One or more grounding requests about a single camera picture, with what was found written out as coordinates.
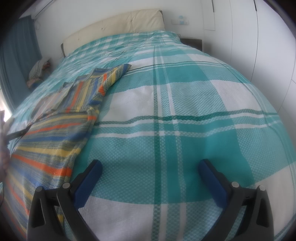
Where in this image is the teal white plaid bedspread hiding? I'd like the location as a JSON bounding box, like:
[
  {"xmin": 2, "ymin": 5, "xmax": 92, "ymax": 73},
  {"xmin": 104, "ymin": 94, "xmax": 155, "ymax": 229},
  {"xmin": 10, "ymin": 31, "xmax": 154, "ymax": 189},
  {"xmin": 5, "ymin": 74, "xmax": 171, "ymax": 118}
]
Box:
[{"xmin": 11, "ymin": 31, "xmax": 295, "ymax": 240}]

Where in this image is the multicolour striped knit sweater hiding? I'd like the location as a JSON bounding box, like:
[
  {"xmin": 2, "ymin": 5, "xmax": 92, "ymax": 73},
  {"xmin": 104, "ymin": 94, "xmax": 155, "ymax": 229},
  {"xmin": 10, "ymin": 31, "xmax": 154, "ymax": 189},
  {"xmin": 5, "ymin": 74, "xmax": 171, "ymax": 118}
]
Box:
[{"xmin": 1, "ymin": 64, "xmax": 130, "ymax": 240}]

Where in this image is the pile of clothes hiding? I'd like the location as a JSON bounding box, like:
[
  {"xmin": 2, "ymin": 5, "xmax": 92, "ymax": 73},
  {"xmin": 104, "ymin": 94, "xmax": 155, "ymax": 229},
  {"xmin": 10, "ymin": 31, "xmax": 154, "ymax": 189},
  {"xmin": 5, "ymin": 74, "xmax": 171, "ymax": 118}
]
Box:
[{"xmin": 27, "ymin": 57, "xmax": 51, "ymax": 90}]

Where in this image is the blue curtain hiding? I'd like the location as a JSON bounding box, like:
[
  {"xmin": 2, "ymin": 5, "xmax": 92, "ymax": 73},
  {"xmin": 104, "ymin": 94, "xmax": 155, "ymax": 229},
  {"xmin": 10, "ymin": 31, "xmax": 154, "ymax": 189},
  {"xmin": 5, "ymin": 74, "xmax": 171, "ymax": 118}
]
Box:
[{"xmin": 1, "ymin": 16, "xmax": 42, "ymax": 111}]

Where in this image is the wall socket panel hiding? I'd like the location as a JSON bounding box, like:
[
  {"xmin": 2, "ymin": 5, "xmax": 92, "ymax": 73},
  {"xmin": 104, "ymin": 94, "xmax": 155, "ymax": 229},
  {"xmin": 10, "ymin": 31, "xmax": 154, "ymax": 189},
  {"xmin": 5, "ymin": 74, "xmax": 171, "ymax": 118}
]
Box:
[{"xmin": 171, "ymin": 16, "xmax": 189, "ymax": 25}]

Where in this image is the cream padded headboard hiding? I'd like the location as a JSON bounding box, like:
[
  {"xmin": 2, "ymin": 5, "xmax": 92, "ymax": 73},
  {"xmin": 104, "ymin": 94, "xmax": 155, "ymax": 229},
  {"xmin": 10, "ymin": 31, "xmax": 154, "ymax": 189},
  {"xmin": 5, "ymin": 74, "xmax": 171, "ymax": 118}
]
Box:
[{"xmin": 61, "ymin": 9, "xmax": 165, "ymax": 57}]

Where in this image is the dark wooden nightstand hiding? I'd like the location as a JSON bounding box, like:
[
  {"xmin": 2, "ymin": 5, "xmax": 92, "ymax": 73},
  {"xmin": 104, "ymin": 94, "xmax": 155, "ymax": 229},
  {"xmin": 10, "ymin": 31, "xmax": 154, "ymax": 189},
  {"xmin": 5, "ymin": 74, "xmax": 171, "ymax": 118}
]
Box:
[{"xmin": 180, "ymin": 38, "xmax": 203, "ymax": 51}]

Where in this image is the white wardrobe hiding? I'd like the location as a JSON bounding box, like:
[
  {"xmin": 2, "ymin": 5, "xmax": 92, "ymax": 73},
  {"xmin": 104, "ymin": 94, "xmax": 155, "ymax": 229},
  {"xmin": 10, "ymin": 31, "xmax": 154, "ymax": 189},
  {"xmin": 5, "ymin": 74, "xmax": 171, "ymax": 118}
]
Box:
[{"xmin": 201, "ymin": 1, "xmax": 295, "ymax": 141}]

